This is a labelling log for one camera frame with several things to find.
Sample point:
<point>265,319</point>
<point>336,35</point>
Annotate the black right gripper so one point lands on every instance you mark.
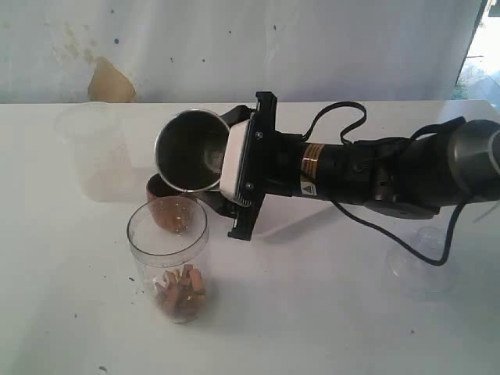
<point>265,149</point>

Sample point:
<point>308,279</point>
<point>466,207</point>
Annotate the stainless steel cup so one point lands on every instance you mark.
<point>189,150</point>

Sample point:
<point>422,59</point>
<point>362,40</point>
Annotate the brown wooden cup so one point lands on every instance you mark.
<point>171,210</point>

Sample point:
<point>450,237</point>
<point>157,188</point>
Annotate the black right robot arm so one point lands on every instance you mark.
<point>411,178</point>

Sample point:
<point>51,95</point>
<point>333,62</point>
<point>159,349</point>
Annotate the clear plastic shaker cup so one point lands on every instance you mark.
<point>156,250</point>

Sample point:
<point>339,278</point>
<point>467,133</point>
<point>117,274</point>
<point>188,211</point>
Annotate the clear plastic shaker lid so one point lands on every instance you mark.
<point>416,277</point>

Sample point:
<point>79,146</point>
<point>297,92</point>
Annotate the white rectangular tray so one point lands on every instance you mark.
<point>278,217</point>

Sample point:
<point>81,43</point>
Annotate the frosted plastic container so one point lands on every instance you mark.
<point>94,136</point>

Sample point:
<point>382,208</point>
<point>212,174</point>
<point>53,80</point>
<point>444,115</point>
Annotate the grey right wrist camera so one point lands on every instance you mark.
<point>231,178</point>

